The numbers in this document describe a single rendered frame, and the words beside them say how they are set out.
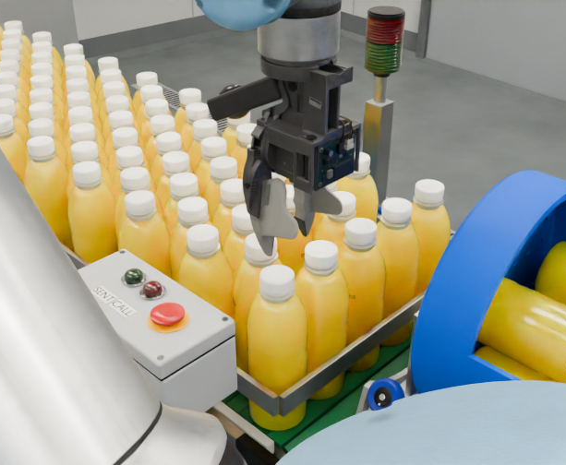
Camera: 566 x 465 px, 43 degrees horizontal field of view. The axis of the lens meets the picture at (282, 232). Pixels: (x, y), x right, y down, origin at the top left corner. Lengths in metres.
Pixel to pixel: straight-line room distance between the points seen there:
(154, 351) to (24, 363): 0.50
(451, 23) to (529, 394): 4.76
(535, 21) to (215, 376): 4.00
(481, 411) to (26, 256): 0.15
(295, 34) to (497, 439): 0.48
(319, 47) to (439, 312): 0.27
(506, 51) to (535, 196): 4.02
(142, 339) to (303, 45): 0.33
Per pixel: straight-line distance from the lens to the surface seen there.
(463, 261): 0.71
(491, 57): 4.82
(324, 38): 0.65
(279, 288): 0.80
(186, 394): 0.77
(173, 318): 0.75
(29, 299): 0.25
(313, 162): 0.66
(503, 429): 0.22
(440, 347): 0.73
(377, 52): 1.26
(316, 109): 0.66
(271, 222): 0.73
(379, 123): 1.31
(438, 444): 0.22
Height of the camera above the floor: 1.57
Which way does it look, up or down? 31 degrees down
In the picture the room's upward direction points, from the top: straight up
